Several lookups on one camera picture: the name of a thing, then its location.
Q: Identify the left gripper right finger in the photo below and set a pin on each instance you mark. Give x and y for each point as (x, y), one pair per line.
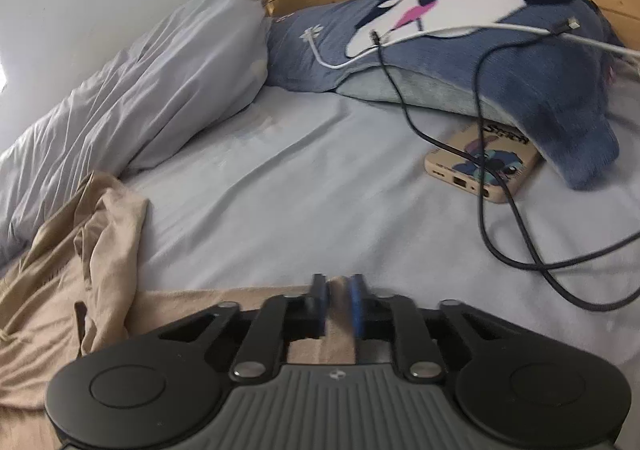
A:
(426, 345)

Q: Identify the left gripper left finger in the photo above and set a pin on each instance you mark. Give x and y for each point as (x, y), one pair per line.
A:
(251, 345)

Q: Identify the blue dog-print pillow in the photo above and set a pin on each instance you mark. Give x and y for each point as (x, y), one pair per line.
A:
(541, 66)

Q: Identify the beige Stitch power bank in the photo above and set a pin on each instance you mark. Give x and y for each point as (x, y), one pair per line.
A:
(509, 156)

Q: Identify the light grey rolled duvet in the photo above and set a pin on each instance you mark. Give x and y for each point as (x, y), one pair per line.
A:
(196, 68)

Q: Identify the tan t-shirt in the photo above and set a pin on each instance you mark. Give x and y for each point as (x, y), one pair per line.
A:
(75, 291)

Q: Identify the light grey bed sheet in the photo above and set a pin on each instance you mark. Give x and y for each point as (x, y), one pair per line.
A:
(305, 183)

